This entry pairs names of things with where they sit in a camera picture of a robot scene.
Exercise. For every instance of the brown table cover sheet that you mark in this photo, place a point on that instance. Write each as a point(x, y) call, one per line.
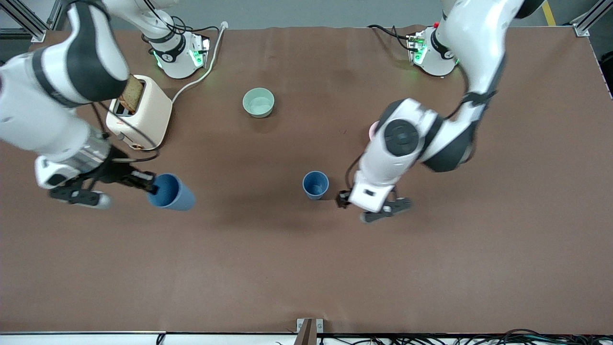
point(306, 268)

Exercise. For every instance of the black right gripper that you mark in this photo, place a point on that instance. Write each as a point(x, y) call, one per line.
point(116, 169)

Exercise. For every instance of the metal table edge bracket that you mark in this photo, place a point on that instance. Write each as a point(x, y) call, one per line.
point(309, 330)

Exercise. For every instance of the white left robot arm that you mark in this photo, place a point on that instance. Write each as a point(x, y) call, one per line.
point(479, 43)

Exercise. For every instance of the cream toaster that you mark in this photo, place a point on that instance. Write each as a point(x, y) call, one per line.
point(143, 120)

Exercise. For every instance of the green bowl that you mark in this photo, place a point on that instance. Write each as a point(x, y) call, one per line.
point(258, 102)

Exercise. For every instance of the aluminium frame profile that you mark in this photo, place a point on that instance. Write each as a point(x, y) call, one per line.
point(24, 21)
point(591, 19)

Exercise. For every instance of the pink bowl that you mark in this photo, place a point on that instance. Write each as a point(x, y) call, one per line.
point(372, 128)

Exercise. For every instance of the green-lit base connector box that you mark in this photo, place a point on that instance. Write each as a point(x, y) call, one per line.
point(198, 52)
point(415, 49)

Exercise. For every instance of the blue ribbed plastic cup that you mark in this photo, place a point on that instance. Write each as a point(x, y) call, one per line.
point(172, 192)
point(315, 184)

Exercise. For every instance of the brown bread slice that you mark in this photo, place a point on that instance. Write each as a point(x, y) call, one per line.
point(131, 96)

